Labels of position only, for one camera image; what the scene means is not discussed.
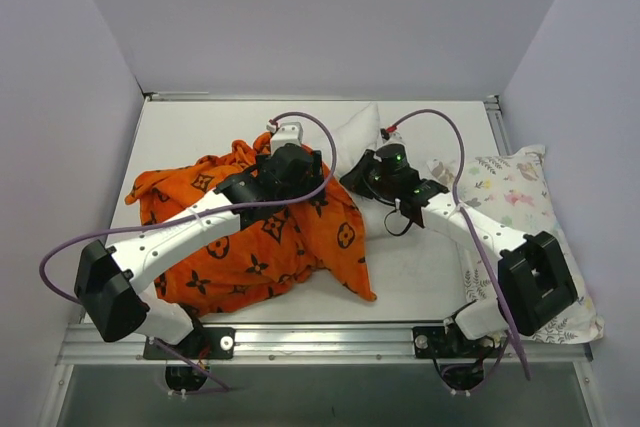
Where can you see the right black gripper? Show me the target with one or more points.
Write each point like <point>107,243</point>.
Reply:
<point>357,177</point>

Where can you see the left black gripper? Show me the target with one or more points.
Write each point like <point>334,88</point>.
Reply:
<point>310,167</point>

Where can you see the white pillow insert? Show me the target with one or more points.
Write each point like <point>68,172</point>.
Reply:
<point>352,139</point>

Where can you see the orange black patterned pillowcase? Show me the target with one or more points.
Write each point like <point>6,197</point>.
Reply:
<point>268,258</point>

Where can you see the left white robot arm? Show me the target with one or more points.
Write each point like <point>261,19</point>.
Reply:
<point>114,284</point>

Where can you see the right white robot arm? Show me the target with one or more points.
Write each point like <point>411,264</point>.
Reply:
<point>529,273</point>

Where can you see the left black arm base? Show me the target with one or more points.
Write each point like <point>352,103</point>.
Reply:
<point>207,342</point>

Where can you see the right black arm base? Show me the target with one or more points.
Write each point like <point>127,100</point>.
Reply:
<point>450,342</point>

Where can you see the floral white pillow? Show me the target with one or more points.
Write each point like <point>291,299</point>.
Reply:
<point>513,191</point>

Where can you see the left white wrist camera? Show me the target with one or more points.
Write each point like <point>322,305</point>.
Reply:
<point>285,133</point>

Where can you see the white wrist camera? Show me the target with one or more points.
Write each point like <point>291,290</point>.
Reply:
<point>390,137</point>
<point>285,133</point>

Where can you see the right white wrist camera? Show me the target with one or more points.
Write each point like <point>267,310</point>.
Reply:
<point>390,137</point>

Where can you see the right aluminium rail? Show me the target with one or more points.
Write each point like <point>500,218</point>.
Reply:
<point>495,116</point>

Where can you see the aluminium rail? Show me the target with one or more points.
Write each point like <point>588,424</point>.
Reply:
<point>495,116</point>
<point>207,96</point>
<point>322,344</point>

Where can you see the back aluminium rail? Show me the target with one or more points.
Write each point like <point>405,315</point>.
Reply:
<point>207,96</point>

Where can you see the front aluminium rail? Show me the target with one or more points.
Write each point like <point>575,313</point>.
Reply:
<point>322,344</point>

